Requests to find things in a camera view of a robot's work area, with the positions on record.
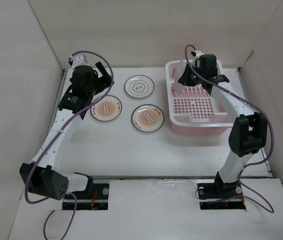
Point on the left orange sunburst plate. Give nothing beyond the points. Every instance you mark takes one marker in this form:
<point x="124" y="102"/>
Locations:
<point x="108" y="109"/>

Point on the orange sunburst plate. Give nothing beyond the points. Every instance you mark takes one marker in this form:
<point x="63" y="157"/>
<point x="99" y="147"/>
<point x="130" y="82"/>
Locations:
<point x="148" y="118"/>
<point x="108" y="109"/>

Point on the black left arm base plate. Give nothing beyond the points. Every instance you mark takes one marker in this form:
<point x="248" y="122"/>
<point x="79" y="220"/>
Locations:
<point x="97" y="200"/>

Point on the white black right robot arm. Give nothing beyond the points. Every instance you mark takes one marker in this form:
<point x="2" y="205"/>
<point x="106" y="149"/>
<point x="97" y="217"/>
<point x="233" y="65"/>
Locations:
<point x="249" y="131"/>

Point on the black rimmed flower plate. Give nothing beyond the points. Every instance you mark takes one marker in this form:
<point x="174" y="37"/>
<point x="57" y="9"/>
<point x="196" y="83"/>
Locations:
<point x="139" y="86"/>

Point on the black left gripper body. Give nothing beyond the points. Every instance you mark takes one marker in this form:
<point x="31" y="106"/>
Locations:
<point x="93" y="89"/>

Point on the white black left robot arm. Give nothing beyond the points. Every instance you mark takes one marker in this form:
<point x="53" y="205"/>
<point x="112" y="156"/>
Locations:
<point x="41" y="177"/>

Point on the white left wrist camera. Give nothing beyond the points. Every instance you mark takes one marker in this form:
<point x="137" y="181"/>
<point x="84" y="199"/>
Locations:
<point x="79" y="59"/>

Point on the right orange sunburst plate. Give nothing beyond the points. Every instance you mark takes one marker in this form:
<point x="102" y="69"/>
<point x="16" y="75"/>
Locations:
<point x="148" y="118"/>

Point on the white pink dish rack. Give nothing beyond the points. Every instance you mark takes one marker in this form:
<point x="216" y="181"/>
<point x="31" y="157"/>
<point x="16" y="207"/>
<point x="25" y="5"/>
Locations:
<point x="192" y="111"/>

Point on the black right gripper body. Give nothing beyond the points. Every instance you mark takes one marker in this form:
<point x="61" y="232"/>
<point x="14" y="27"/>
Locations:
<point x="200" y="72"/>

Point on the green rimmed white plate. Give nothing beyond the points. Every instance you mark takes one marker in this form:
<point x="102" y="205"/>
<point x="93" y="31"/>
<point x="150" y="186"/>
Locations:
<point x="180" y="71"/>

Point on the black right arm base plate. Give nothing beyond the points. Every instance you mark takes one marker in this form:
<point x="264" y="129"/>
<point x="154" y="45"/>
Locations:
<point x="214" y="197"/>

